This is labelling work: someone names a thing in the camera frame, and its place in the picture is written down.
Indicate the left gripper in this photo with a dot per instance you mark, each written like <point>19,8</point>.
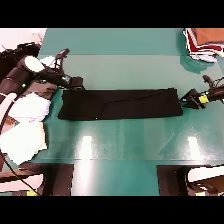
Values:
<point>75,83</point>

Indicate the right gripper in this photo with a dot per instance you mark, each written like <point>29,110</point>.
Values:
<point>195,99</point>

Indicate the black garment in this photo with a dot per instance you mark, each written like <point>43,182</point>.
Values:
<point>133,105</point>

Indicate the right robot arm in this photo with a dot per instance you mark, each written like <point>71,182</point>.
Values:
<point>218,92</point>

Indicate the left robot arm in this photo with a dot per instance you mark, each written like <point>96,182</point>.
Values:
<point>23,75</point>

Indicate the white garment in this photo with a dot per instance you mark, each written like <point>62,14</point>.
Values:
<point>21,141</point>
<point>30,107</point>

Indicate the orange garment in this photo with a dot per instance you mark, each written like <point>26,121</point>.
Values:
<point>210,35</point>

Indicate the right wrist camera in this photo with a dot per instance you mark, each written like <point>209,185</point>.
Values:
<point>208,81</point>

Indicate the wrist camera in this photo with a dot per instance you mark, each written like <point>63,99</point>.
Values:
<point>208,81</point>
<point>62,55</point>

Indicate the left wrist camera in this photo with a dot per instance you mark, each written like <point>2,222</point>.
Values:
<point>62,55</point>

